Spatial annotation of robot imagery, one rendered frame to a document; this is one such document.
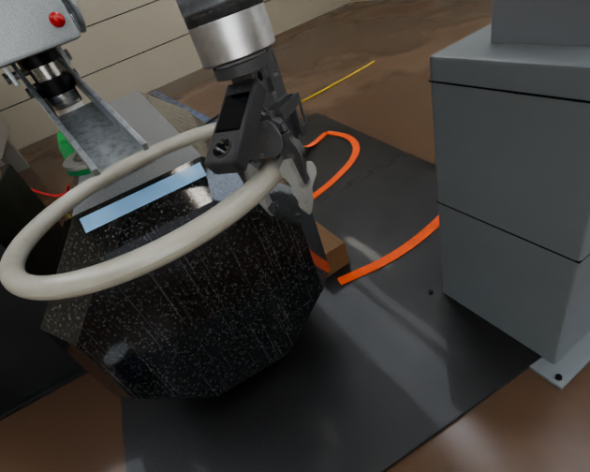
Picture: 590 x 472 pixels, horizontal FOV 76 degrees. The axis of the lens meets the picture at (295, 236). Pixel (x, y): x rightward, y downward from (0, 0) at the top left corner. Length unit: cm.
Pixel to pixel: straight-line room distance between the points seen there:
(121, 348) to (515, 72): 111
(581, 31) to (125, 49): 579
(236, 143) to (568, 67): 62
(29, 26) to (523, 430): 157
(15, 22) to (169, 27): 529
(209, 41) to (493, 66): 63
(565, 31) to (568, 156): 23
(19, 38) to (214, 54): 76
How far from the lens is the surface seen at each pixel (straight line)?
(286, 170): 50
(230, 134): 44
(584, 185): 94
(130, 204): 97
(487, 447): 124
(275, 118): 48
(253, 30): 46
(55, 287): 51
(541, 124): 92
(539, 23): 97
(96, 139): 104
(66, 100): 124
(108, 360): 115
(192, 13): 46
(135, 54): 629
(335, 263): 161
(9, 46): 116
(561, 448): 127
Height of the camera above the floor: 115
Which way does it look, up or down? 37 degrees down
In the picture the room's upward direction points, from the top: 20 degrees counter-clockwise
